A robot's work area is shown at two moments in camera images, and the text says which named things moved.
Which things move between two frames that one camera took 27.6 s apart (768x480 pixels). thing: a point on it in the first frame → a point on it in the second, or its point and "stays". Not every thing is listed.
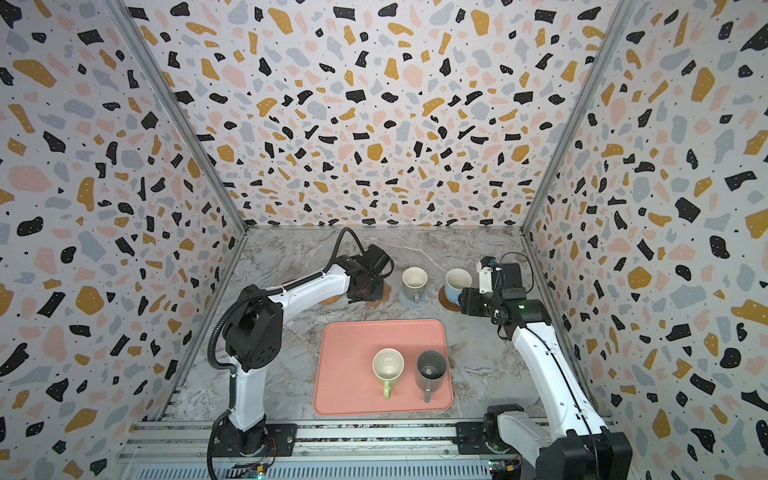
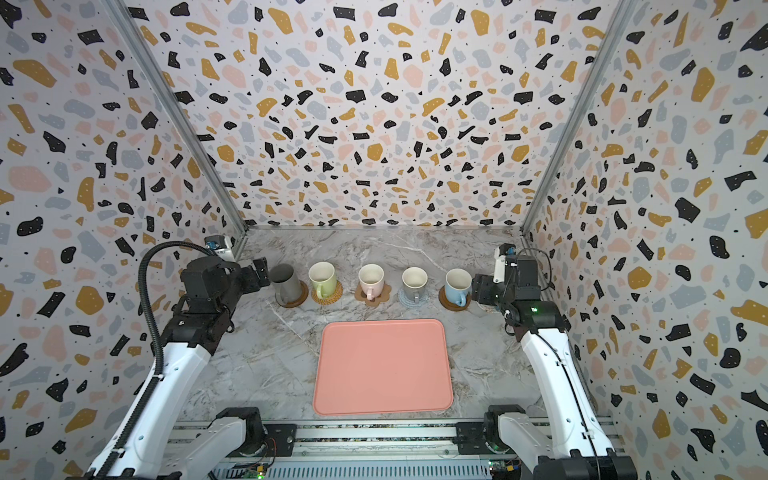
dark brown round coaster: x=446 y=302 stays
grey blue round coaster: x=406 y=302 stays
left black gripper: x=379 y=281 → x=252 y=282
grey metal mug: x=430 y=372 → x=285 y=282
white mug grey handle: x=414 y=280 stays
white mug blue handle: x=456 y=280 stays
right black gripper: x=472 y=301 → x=483 y=288
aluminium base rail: x=324 y=451 stays
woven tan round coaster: x=330 y=300 stays
